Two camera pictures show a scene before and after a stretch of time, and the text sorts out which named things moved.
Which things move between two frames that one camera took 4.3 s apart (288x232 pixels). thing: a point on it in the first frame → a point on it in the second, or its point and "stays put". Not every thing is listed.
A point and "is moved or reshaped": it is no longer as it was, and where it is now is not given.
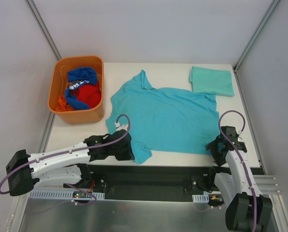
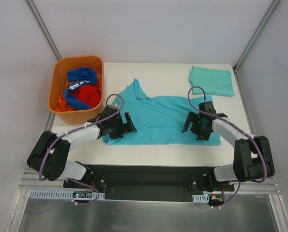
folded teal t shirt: (209, 80) stays put
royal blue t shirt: (77, 77) stays put
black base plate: (152, 183) stays put
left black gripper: (126, 147) → (122, 125)
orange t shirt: (61, 106) stays put
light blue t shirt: (164, 121) is moved or reshaped
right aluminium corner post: (272, 7) stays put
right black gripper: (214, 148) → (195, 126)
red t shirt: (89, 94) stays put
